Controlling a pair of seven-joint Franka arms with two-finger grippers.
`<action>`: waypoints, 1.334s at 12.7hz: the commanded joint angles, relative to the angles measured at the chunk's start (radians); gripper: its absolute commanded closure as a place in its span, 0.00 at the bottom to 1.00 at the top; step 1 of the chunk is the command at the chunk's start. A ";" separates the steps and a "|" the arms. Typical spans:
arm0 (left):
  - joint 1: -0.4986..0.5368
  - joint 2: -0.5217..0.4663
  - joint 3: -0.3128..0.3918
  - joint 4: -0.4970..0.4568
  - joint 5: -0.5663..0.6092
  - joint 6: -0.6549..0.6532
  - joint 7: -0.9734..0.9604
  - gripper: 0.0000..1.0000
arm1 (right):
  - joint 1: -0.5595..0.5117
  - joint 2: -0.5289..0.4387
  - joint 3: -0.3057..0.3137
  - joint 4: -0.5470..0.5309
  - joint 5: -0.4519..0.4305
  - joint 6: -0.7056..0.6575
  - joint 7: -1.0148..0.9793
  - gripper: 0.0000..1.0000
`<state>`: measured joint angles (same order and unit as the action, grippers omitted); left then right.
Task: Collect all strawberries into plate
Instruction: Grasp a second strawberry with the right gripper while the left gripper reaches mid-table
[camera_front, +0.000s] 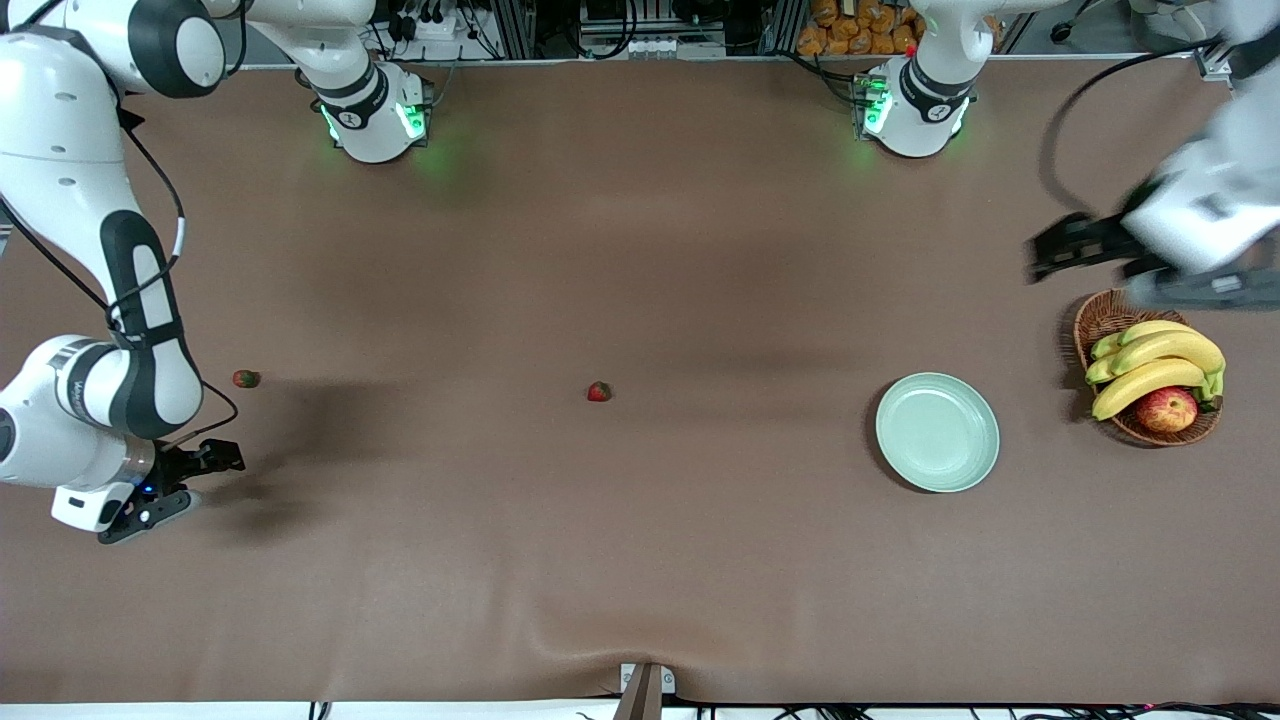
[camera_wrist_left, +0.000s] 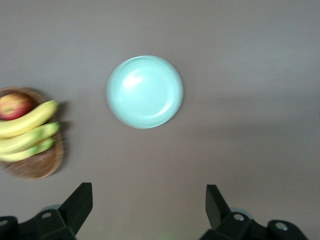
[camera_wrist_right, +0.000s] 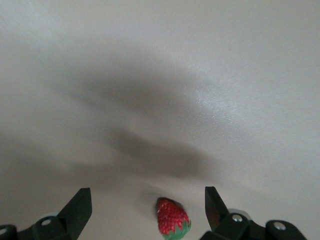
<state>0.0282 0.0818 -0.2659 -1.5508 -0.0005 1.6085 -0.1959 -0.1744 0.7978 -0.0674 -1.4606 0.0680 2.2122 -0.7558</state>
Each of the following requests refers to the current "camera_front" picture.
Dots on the small white socket strip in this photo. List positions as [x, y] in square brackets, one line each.
[645, 46]

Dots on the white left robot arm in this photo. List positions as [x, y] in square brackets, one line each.
[920, 110]

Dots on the white power strip with plugs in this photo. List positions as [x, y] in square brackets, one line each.
[435, 28]

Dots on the red green strawberry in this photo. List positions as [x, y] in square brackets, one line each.
[598, 391]
[246, 378]

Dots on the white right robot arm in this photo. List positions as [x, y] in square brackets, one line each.
[60, 150]

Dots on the brown wicker basket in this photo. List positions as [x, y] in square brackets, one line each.
[1110, 312]

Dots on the bag of orange buns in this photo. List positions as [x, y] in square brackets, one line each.
[850, 35]

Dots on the brown table cover cloth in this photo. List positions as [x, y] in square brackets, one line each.
[640, 550]

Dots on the light green round plate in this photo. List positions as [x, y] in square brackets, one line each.
[935, 435]

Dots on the metal table clamp bracket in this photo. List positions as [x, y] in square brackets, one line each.
[645, 695]

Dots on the yellow banana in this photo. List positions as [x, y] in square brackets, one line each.
[1170, 347]
[1100, 370]
[1104, 346]
[1150, 328]
[1140, 382]

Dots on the aluminium frame post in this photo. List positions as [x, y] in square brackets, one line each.
[512, 30]
[785, 30]

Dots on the red yellow apple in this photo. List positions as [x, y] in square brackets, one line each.
[1166, 410]

